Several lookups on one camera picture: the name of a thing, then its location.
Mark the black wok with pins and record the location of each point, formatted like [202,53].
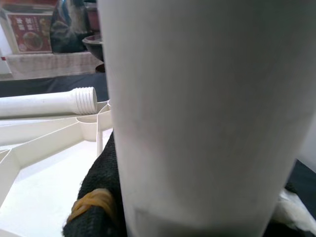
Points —
[95,47]

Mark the white plastic table leg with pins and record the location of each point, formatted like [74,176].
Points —
[37,105]
[209,111]

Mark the black tablecloth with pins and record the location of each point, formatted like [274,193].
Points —
[49,85]

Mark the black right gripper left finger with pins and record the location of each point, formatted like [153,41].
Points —
[98,177]

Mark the white plastic table top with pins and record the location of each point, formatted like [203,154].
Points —
[44,185]

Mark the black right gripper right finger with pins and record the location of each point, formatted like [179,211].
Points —
[293,191]

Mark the red printed carton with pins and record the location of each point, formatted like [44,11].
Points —
[29,34]

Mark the black bag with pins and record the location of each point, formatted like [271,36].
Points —
[66,32]

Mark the beige cloth covered bench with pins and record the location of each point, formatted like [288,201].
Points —
[49,64]

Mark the yellow rubber band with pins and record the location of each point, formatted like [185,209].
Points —
[98,196]

